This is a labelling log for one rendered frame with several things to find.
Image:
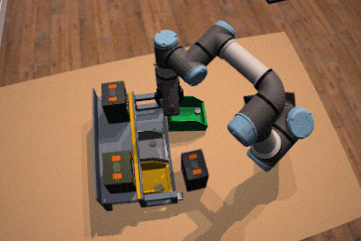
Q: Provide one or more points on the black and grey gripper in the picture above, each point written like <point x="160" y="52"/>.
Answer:
<point x="158" y="94"/>

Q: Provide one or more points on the grey metal rack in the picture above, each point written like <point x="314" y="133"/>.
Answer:
<point x="118" y="137"/>

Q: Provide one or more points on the yellow open bin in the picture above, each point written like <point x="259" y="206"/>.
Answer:
<point x="154" y="173"/>

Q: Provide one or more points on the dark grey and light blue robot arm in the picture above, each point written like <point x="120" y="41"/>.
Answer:
<point x="253" y="123"/>

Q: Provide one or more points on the green bin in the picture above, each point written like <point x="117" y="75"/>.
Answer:
<point x="188" y="120"/>

